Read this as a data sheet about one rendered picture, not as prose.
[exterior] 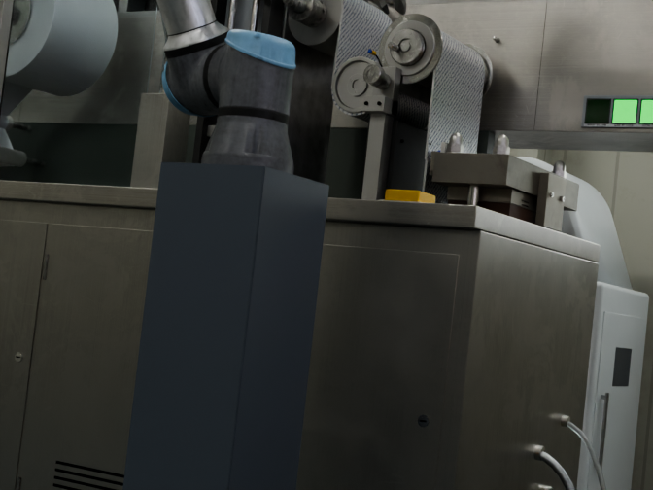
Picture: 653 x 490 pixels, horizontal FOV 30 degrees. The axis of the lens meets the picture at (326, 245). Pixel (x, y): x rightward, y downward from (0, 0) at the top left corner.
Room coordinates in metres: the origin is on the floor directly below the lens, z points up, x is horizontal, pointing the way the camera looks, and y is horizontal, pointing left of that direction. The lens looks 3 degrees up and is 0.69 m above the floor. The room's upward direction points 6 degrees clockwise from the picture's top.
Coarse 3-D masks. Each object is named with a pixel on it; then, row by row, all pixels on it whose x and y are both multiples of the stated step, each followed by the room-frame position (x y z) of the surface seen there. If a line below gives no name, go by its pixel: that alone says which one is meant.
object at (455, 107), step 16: (432, 80) 2.47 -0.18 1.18; (448, 80) 2.52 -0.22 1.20; (432, 96) 2.47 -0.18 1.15; (448, 96) 2.53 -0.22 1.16; (464, 96) 2.59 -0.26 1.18; (480, 96) 2.66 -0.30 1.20; (432, 112) 2.47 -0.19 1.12; (448, 112) 2.53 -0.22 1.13; (464, 112) 2.60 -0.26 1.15; (480, 112) 2.67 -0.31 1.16; (432, 128) 2.48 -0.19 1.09; (448, 128) 2.54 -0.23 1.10; (464, 128) 2.61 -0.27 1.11; (432, 144) 2.48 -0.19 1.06; (464, 144) 2.61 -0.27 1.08
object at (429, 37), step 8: (400, 24) 2.50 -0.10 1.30; (408, 24) 2.49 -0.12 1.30; (416, 24) 2.49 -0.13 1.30; (424, 24) 2.48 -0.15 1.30; (392, 32) 2.51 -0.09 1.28; (424, 32) 2.47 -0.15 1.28; (432, 40) 2.46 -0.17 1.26; (432, 48) 2.46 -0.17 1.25; (424, 56) 2.47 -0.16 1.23; (392, 64) 2.51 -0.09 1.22; (416, 64) 2.48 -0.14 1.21; (424, 64) 2.47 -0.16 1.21; (408, 72) 2.49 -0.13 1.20; (416, 72) 2.48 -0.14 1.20; (432, 72) 2.51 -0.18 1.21; (424, 80) 2.53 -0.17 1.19
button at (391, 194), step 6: (390, 192) 2.20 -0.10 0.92; (396, 192) 2.19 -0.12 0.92; (402, 192) 2.19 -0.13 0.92; (408, 192) 2.18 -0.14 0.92; (414, 192) 2.17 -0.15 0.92; (420, 192) 2.17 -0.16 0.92; (426, 192) 2.19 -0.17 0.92; (390, 198) 2.20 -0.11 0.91; (396, 198) 2.19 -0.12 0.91; (402, 198) 2.18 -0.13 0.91; (408, 198) 2.18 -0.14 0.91; (414, 198) 2.17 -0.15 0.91; (420, 198) 2.17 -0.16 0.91; (426, 198) 2.19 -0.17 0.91; (432, 198) 2.22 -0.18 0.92
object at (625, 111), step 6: (618, 102) 2.59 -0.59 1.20; (624, 102) 2.58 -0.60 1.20; (630, 102) 2.58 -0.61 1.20; (636, 102) 2.57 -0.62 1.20; (618, 108) 2.59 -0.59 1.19; (624, 108) 2.58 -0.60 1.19; (630, 108) 2.58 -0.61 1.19; (618, 114) 2.59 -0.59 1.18; (624, 114) 2.58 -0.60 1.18; (630, 114) 2.58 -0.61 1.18; (618, 120) 2.59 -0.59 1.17; (624, 120) 2.58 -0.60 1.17; (630, 120) 2.58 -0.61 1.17
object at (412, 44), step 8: (400, 32) 2.49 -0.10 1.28; (408, 32) 2.48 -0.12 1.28; (416, 32) 2.47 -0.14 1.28; (392, 40) 2.50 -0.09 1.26; (400, 40) 2.48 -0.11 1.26; (408, 40) 2.48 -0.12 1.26; (416, 40) 2.47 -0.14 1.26; (424, 40) 2.47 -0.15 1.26; (400, 48) 2.49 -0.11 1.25; (408, 48) 2.47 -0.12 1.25; (416, 48) 2.46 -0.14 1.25; (424, 48) 2.47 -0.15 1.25; (392, 56) 2.49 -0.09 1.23; (400, 56) 2.48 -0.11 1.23; (408, 56) 2.47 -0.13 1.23; (416, 56) 2.46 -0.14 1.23; (408, 64) 2.48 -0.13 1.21
